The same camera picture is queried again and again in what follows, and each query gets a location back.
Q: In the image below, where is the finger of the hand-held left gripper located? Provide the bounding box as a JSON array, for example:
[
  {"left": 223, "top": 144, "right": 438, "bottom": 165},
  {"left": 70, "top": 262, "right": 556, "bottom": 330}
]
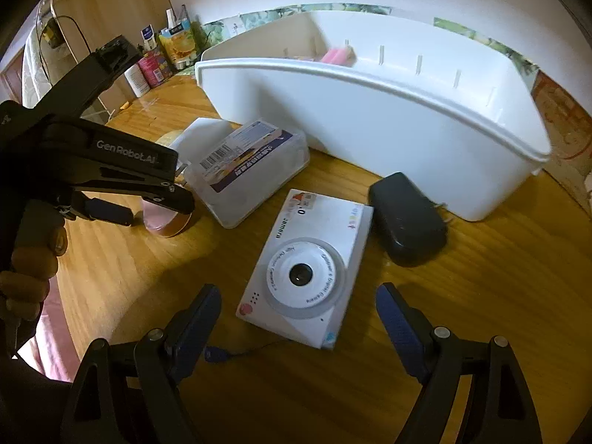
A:
[
  {"left": 58, "top": 178, "right": 196, "bottom": 228},
  {"left": 34, "top": 34, "right": 140, "bottom": 121}
]

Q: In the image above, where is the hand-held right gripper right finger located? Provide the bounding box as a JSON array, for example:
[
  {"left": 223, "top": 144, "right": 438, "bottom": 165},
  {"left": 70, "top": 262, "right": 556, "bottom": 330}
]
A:
[{"left": 376, "top": 282, "right": 544, "bottom": 444}]

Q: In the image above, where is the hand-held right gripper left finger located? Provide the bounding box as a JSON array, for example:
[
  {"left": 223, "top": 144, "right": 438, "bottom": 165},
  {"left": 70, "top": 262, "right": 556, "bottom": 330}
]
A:
[{"left": 60, "top": 283, "right": 223, "bottom": 444}]

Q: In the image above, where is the pink round case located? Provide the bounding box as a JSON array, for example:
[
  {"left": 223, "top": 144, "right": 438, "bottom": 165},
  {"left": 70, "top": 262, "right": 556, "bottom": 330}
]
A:
[{"left": 140, "top": 196, "right": 194, "bottom": 239}]

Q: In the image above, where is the pale green round compact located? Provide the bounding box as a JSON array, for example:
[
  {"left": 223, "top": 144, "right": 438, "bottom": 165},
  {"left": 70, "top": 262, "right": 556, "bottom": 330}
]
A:
[{"left": 155, "top": 129, "right": 186, "bottom": 148}]

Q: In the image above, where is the black power adapter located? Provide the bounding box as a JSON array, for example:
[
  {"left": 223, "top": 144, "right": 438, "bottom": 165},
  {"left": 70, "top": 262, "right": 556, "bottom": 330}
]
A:
[{"left": 369, "top": 172, "right": 449, "bottom": 268}]

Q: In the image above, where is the white charger block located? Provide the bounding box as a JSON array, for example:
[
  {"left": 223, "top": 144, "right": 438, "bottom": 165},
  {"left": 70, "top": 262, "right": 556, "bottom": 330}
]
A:
[{"left": 173, "top": 118, "right": 232, "bottom": 167}]

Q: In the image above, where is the white toy camera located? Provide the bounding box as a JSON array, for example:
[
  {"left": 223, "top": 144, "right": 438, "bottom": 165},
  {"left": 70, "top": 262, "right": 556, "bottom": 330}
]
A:
[{"left": 203, "top": 189, "right": 374, "bottom": 364}]

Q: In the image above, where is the clear plastic box with label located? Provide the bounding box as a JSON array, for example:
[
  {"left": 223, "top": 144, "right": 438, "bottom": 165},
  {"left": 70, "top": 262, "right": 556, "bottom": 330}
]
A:
[{"left": 185, "top": 118, "right": 312, "bottom": 229}]

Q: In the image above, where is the white plastic storage bin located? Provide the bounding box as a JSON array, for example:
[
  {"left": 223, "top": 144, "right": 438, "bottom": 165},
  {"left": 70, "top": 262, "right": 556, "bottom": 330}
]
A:
[{"left": 194, "top": 9, "right": 553, "bottom": 223}]

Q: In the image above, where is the pink hair roller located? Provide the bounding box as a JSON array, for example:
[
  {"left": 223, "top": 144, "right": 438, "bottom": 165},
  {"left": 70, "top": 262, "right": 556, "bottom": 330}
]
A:
[{"left": 317, "top": 46, "right": 357, "bottom": 66}]

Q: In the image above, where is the person's left hand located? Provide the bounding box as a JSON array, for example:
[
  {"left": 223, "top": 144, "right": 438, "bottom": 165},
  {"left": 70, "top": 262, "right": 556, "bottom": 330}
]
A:
[{"left": 0, "top": 226, "right": 68, "bottom": 329}]

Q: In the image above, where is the white plastic bottle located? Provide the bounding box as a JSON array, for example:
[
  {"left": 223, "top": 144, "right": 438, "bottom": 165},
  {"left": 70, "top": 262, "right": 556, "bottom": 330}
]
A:
[{"left": 125, "top": 64, "right": 151, "bottom": 99}]

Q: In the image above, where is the pink can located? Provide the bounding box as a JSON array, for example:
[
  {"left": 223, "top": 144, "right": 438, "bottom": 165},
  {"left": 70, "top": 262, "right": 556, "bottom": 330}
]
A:
[{"left": 137, "top": 51, "right": 175, "bottom": 88}]

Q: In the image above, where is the white bottle with blue label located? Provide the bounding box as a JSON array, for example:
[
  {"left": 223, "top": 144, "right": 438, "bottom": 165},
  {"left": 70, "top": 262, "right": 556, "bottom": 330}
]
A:
[{"left": 140, "top": 23, "right": 161, "bottom": 53}]

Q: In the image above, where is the wooden shelf unit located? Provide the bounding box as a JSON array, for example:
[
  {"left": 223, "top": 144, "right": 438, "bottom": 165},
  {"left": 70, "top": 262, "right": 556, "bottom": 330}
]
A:
[{"left": 51, "top": 0, "right": 174, "bottom": 116}]

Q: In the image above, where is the yellow juice carton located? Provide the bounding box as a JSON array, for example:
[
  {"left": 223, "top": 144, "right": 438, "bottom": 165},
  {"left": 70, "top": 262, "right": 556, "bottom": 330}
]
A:
[{"left": 158, "top": 21, "right": 204, "bottom": 70}]

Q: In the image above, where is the white spray bottle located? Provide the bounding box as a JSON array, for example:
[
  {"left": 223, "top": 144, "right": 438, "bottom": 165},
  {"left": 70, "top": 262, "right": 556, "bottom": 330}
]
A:
[{"left": 164, "top": 6, "right": 190, "bottom": 33}]

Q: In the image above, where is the leaf-printed paper strip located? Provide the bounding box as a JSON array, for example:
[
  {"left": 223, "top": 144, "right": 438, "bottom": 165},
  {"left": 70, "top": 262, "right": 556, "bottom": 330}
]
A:
[{"left": 199, "top": 4, "right": 539, "bottom": 72}]

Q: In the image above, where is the brown cardboard sheet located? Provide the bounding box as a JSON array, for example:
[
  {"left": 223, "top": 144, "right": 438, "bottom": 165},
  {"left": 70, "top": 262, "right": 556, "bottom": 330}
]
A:
[{"left": 532, "top": 69, "right": 592, "bottom": 204}]

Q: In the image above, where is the black cable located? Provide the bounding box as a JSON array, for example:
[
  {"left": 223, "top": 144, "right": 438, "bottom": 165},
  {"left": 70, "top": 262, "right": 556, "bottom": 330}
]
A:
[{"left": 46, "top": 15, "right": 93, "bottom": 51}]

